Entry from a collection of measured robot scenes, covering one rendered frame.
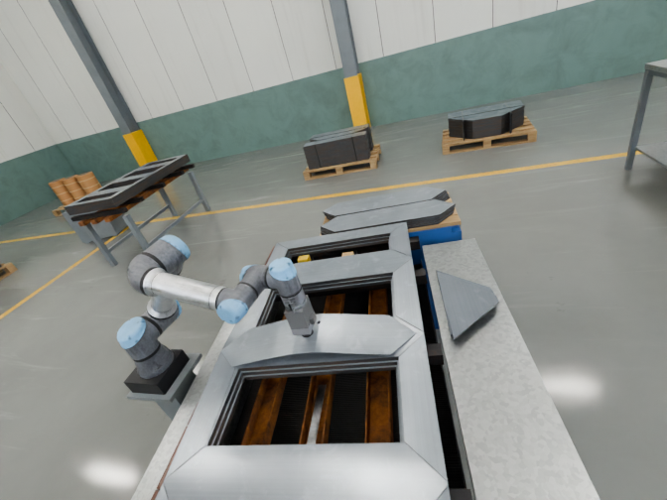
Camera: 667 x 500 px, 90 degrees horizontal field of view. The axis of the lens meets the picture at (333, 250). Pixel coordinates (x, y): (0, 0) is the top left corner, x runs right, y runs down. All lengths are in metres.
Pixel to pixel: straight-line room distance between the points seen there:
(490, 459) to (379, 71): 7.33
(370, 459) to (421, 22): 7.39
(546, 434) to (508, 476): 0.16
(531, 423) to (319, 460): 0.58
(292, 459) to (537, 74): 7.75
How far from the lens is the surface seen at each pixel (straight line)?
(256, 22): 8.42
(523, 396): 1.19
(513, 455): 1.10
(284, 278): 1.01
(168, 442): 1.51
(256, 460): 1.06
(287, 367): 1.22
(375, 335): 1.17
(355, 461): 0.97
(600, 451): 2.03
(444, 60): 7.76
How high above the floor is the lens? 1.73
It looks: 31 degrees down
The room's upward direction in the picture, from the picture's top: 16 degrees counter-clockwise
